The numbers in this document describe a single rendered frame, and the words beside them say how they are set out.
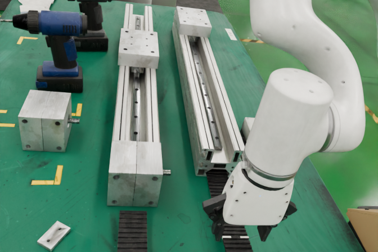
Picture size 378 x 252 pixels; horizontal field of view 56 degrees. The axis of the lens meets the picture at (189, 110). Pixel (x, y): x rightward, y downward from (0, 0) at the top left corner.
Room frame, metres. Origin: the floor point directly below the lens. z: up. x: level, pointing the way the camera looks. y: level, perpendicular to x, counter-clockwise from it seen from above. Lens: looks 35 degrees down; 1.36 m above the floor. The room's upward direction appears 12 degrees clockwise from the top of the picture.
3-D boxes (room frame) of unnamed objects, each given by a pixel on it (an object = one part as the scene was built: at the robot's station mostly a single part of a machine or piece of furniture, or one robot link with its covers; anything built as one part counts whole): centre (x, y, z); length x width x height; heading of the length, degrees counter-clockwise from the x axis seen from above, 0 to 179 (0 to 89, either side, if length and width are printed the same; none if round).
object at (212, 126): (0.98, 0.00, 0.82); 0.80 x 0.10 x 0.09; 13
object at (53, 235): (0.36, 0.19, 0.78); 0.05 x 0.03 x 0.01; 162
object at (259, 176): (0.41, -0.13, 1.01); 0.09 x 0.08 x 0.03; 103
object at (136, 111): (0.94, 0.18, 0.82); 0.80 x 0.10 x 0.09; 13
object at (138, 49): (0.94, 0.18, 0.87); 0.16 x 0.11 x 0.07; 13
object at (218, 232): (0.40, -0.08, 0.86); 0.03 x 0.03 x 0.07; 13
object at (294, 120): (0.41, -0.14, 1.09); 0.09 x 0.08 x 0.13; 106
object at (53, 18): (0.80, 0.39, 0.89); 0.20 x 0.08 x 0.22; 112
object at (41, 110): (0.61, 0.30, 0.83); 0.11 x 0.10 x 0.10; 103
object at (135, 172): (0.51, 0.07, 0.83); 0.12 x 0.09 x 0.10; 103
